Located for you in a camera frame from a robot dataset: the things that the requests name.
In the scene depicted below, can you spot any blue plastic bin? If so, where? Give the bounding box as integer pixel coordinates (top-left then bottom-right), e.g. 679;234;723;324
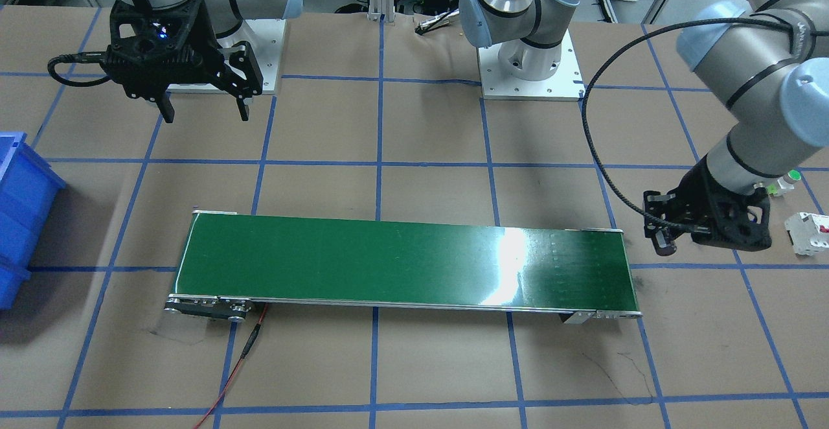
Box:
1;132;65;310

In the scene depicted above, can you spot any red black conveyor cable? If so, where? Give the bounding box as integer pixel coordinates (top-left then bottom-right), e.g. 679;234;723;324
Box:
193;303;271;429

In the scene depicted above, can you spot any white circuit breaker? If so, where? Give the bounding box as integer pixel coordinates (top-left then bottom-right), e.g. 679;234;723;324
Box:
784;213;828;255

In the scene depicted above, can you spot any green conveyor belt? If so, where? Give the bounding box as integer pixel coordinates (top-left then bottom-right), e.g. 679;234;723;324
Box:
165;211;642;323

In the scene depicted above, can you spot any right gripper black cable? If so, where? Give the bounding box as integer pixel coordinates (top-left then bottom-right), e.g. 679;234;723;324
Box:
48;53;112;88

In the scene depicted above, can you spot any green push button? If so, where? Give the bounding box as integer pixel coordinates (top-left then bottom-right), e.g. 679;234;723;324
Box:
755;169;802;198

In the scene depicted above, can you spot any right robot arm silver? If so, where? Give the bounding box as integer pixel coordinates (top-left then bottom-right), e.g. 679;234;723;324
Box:
101;0;303;122

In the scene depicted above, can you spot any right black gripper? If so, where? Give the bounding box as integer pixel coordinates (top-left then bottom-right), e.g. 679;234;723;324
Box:
102;0;263;124

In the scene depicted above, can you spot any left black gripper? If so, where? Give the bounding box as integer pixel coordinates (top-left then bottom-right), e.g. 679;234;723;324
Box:
643;158;773;257

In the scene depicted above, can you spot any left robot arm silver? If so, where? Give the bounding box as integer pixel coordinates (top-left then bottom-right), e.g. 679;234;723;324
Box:
459;0;828;257

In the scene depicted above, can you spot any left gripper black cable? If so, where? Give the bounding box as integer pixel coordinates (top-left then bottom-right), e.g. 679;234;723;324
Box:
580;17;801;230

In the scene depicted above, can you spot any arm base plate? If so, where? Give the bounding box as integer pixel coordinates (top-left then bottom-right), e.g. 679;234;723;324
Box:
477;30;584;101
217;19;287;95

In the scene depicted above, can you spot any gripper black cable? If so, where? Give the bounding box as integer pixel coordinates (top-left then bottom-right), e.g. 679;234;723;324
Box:
48;53;112;88
580;17;801;230

